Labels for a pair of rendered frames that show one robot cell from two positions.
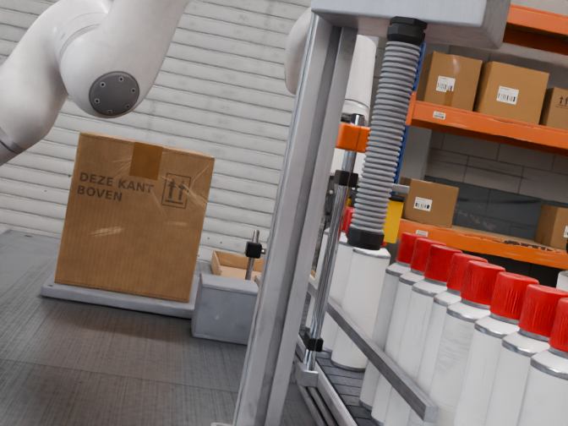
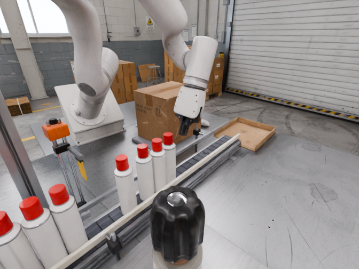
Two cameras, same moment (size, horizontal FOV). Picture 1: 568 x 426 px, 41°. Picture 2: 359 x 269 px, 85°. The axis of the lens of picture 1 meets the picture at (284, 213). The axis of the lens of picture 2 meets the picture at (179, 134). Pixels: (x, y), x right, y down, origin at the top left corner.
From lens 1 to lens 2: 1.08 m
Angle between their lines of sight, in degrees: 54
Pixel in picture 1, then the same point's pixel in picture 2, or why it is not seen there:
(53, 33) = not seen: hidden behind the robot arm
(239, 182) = (348, 65)
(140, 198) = (150, 112)
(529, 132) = not seen: outside the picture
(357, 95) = (192, 72)
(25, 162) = (264, 64)
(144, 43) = (84, 71)
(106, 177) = (141, 105)
